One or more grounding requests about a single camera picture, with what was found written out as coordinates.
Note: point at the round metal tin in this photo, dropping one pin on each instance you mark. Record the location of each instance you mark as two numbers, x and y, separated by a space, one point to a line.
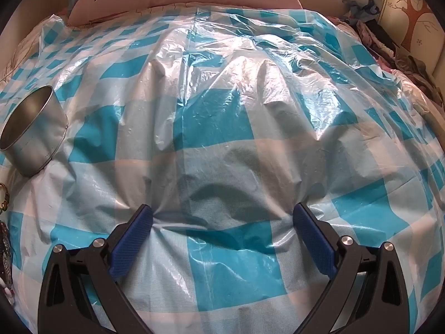
38 139

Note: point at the engraved silver bangle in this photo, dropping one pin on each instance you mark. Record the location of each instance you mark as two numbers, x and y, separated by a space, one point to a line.
5 250

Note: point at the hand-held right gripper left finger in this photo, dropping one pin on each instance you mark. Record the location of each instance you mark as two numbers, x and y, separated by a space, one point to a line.
130 240

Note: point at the tree print cream panel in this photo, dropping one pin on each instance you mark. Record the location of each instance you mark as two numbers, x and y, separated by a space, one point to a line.
413 10

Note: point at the blue checkered plastic sheet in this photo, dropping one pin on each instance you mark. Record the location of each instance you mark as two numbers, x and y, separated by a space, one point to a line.
222 128

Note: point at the pile of dark clothes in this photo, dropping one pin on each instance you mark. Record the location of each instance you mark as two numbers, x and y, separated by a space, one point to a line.
382 45

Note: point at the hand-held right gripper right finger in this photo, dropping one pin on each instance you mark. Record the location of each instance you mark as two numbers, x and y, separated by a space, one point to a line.
314 240

